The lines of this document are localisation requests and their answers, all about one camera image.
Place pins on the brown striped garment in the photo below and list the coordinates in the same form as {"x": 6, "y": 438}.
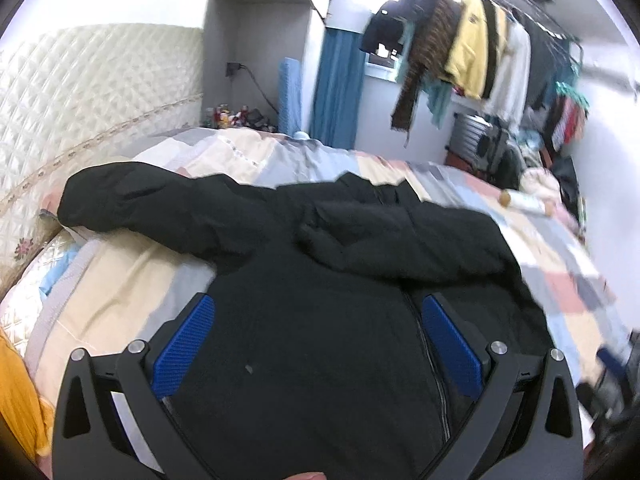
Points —
{"x": 425, "y": 55}

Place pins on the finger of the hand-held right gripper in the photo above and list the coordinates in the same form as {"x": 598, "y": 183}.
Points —
{"x": 611, "y": 361}

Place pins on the teal hanging garment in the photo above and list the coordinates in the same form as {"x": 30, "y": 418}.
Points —
{"x": 440, "y": 102}

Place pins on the white hanging garment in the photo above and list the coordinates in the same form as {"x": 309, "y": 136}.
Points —
{"x": 512, "y": 70}

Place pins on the white bottle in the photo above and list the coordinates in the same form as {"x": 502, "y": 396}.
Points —
{"x": 525, "y": 202}

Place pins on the cream quilted headboard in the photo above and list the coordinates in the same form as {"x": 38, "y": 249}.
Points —
{"x": 85, "y": 105}

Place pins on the red striped hanging garment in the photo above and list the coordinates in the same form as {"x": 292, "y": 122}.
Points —
{"x": 567, "y": 117}

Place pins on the yellow shirt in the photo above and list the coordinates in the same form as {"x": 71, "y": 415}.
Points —
{"x": 470, "y": 45}

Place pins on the silver suitcase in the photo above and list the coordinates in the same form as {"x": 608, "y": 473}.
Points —
{"x": 472, "y": 132}

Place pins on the yellow cloth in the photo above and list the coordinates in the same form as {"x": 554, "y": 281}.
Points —
{"x": 17, "y": 395}

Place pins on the group of bottles and cans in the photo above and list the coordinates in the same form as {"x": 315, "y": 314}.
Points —
{"x": 235, "y": 117}

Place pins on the blue foam roll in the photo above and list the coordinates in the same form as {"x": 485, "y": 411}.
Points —
{"x": 290, "y": 95}

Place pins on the blue curtain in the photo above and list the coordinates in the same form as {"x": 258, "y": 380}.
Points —
{"x": 334, "y": 90}

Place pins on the patchwork bed cover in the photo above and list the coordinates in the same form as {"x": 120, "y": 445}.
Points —
{"x": 280, "y": 152}

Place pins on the black hanging garment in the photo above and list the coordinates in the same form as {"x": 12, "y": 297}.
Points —
{"x": 387, "y": 27}

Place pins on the cream quilted pillow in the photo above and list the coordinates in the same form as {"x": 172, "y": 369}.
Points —
{"x": 35, "y": 275}

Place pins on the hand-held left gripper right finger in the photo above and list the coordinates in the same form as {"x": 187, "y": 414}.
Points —
{"x": 452, "y": 347}

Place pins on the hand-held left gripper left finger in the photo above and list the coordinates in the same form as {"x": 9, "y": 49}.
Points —
{"x": 184, "y": 347}

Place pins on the black jacket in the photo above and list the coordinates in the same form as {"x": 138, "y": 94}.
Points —
{"x": 320, "y": 280}

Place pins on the dark grey hanging garment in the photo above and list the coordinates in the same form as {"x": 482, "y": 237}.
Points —
{"x": 542, "y": 67}

